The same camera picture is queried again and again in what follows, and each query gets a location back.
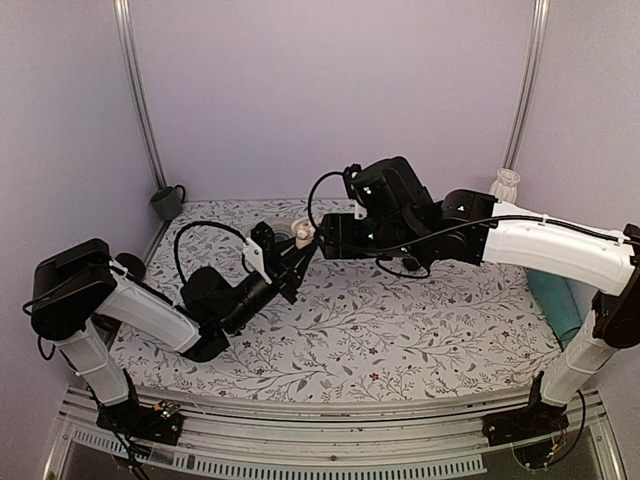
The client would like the grey mug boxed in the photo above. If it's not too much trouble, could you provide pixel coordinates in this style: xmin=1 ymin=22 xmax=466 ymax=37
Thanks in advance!
xmin=150 ymin=185 xmax=186 ymax=222

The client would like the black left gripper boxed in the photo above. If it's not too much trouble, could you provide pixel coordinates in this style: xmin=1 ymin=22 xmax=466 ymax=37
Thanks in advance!
xmin=220 ymin=235 xmax=317 ymax=335

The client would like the white earbuds charging case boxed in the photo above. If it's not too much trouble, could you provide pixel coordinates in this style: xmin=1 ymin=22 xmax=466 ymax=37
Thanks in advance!
xmin=291 ymin=218 xmax=316 ymax=250

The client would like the black cylinder speaker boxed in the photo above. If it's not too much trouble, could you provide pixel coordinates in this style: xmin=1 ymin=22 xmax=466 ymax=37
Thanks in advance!
xmin=115 ymin=252 xmax=146 ymax=280

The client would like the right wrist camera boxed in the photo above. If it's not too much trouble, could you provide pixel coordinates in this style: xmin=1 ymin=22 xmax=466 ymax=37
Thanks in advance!
xmin=342 ymin=164 xmax=367 ymax=220

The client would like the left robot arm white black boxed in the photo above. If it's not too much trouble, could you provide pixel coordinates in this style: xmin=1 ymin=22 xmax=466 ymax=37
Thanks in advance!
xmin=22 ymin=239 xmax=317 ymax=446

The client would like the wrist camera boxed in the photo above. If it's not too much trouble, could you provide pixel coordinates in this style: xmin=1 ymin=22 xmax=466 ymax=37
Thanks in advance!
xmin=242 ymin=221 xmax=275 ymax=285
xmin=342 ymin=164 xmax=367 ymax=220

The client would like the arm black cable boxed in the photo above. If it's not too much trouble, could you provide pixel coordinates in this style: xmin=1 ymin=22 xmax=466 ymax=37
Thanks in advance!
xmin=307 ymin=171 xmax=626 ymax=279
xmin=172 ymin=219 xmax=249 ymax=289

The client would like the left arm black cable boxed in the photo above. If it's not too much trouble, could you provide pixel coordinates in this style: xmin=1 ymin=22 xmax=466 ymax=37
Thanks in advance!
xmin=172 ymin=219 xmax=249 ymax=289

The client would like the left aluminium frame post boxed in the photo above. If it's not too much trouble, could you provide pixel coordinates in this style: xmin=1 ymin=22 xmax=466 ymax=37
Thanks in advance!
xmin=112 ymin=0 xmax=168 ymax=189

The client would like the white ribbed vase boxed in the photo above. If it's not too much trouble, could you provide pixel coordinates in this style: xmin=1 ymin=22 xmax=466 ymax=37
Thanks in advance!
xmin=489 ymin=168 xmax=521 ymax=203

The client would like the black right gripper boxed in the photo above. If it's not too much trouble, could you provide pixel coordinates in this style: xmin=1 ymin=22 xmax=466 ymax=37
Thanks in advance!
xmin=314 ymin=211 xmax=425 ymax=259

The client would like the teal cylinder roll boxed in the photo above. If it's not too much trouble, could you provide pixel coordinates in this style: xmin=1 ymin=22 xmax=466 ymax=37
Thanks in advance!
xmin=526 ymin=269 xmax=583 ymax=347

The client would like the swirl patterned shallow plate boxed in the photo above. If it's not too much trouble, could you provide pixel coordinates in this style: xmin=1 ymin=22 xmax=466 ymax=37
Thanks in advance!
xmin=266 ymin=218 xmax=295 ymax=241

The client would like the floral patterned table mat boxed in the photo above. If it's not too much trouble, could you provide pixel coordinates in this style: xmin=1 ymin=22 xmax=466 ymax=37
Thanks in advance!
xmin=107 ymin=198 xmax=566 ymax=404

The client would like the black earbud case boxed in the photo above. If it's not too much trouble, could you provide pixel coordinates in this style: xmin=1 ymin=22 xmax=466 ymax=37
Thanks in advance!
xmin=402 ymin=257 xmax=421 ymax=272

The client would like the aluminium front rail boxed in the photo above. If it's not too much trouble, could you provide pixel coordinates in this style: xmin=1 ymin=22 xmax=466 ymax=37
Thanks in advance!
xmin=49 ymin=387 xmax=626 ymax=480

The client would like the aluminium frame post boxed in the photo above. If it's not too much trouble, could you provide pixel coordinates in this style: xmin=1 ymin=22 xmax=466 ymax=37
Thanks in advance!
xmin=503 ymin=0 xmax=550 ymax=170
xmin=112 ymin=0 xmax=168 ymax=189

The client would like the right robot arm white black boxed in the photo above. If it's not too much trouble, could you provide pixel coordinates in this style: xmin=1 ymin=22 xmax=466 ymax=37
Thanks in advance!
xmin=314 ymin=156 xmax=639 ymax=446

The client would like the right aluminium frame post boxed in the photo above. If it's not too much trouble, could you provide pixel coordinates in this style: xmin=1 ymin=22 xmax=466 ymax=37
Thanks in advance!
xmin=503 ymin=0 xmax=550 ymax=170

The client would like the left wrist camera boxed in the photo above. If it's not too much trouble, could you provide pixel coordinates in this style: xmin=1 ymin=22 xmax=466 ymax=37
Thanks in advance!
xmin=242 ymin=221 xmax=275 ymax=285

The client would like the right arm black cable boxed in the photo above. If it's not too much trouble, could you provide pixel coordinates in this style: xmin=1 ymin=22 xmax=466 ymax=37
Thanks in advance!
xmin=307 ymin=171 xmax=626 ymax=279

